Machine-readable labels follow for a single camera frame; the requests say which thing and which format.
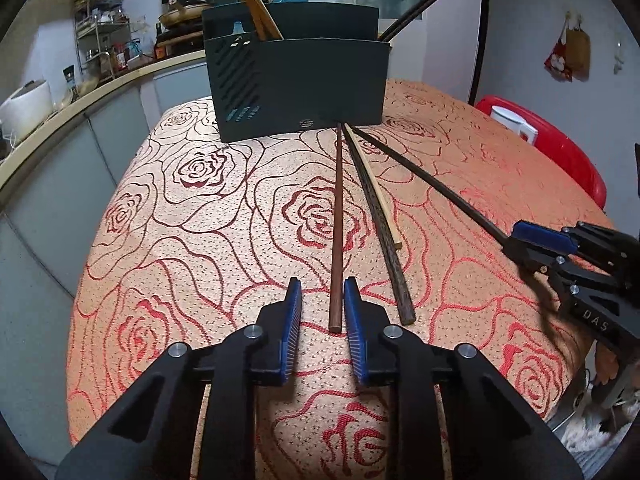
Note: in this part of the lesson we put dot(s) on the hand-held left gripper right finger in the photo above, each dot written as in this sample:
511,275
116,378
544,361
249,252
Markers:
355,335

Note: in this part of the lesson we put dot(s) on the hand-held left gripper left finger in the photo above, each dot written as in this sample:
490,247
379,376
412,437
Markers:
292,330

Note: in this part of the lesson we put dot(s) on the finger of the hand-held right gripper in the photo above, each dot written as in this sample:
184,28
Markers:
527,256
542,237

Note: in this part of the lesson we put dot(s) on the reddish brown chopstick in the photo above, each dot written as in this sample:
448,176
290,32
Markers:
337,235

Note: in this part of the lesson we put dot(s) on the dark brown chopstick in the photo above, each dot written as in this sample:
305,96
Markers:
382,232
420,13
420,2

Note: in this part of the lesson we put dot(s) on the black chopstick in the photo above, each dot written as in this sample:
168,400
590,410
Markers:
434,186

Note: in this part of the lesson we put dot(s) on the dark grey utensil holder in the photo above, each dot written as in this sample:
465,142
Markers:
310,80

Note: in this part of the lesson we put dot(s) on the red plastic chair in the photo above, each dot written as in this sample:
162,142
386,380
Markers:
565,150

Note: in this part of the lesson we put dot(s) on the white fluffy cloth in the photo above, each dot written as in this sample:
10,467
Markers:
595,435

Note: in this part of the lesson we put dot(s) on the rose pattern tablecloth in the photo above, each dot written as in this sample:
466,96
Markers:
200,260

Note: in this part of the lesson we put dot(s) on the red hanging bag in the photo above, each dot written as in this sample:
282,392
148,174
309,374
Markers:
567,55

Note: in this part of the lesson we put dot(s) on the grey base cabinet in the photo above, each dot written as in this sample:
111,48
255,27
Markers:
50,210

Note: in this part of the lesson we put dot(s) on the beige countertop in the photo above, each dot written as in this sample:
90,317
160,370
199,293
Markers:
100,92

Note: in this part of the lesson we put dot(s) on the black induction cooker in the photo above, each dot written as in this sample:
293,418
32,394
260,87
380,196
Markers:
177,40

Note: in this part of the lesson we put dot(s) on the black tube bottle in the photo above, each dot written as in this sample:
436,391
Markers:
70,82

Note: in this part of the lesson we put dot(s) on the brass coloured wok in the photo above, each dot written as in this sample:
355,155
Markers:
182,12

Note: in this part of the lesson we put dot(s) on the white rice cooker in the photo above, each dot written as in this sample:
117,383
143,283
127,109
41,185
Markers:
25,110

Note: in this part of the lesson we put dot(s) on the metal spice rack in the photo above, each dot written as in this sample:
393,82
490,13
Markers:
100,35

